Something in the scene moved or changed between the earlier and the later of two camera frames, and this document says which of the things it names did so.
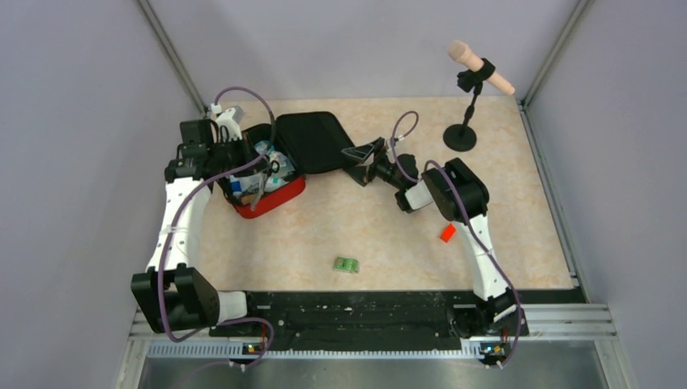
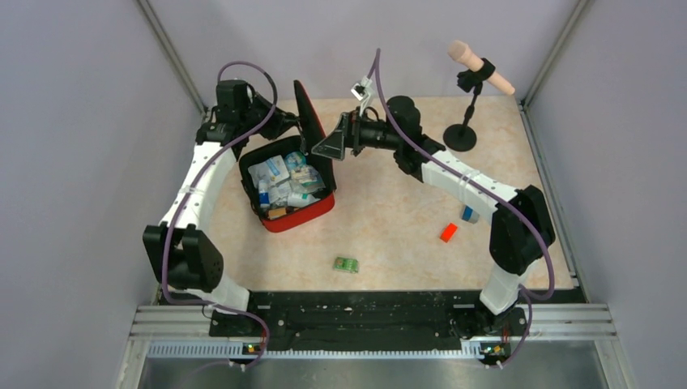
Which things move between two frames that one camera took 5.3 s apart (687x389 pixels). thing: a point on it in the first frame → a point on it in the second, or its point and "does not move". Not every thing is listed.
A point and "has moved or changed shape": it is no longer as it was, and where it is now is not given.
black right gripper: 364,174 → 333,147
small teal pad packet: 262,147 → 295,160
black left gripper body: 231,155 → 274,126
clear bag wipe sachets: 285,167 → 306,180
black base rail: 386,318 does not move
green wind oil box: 346,265 does not move
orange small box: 448,232 does not move
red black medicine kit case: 271,171 has moved or changed shape
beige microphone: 459,52 does not move
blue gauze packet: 236,186 → 270,172
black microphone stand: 462,138 does not move
